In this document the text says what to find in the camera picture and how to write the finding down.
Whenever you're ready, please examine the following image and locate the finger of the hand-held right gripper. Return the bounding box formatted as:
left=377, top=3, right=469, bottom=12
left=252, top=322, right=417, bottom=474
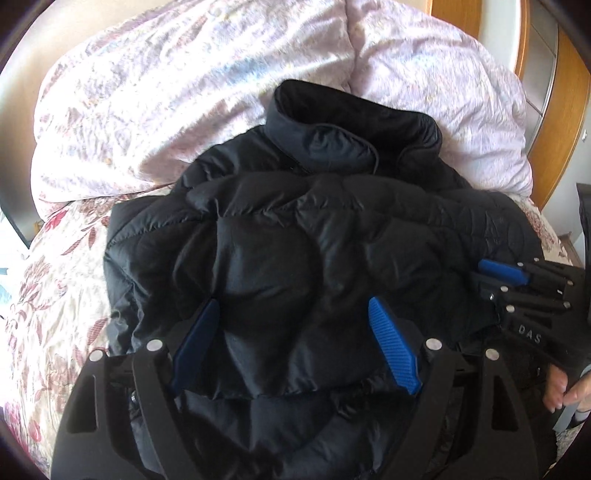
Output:
left=471, top=274, right=573, bottom=326
left=478, top=258, right=573, bottom=297

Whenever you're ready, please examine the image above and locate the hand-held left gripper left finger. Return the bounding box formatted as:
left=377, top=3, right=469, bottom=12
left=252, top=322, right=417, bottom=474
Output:
left=51, top=298, right=222, bottom=480

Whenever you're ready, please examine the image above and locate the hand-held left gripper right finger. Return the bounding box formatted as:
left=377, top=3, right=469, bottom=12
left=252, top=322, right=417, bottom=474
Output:
left=368, top=296, right=542, bottom=480

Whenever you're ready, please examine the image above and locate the black puffer jacket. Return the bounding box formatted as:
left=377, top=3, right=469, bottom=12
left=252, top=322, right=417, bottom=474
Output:
left=104, top=79, right=555, bottom=480

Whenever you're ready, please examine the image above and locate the person's right hand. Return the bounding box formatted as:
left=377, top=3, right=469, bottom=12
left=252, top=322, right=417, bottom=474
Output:
left=542, top=364, right=591, bottom=415

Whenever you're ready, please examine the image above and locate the floral bed sheet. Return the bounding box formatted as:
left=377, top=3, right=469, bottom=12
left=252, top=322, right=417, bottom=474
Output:
left=0, top=185, right=578, bottom=478

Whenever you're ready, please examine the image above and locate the frosted glass sliding door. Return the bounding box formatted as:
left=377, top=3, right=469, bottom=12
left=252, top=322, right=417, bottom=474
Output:
left=524, top=0, right=561, bottom=134

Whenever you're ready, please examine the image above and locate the left floral pillow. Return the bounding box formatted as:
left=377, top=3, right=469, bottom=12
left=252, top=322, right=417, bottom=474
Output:
left=33, top=0, right=535, bottom=208

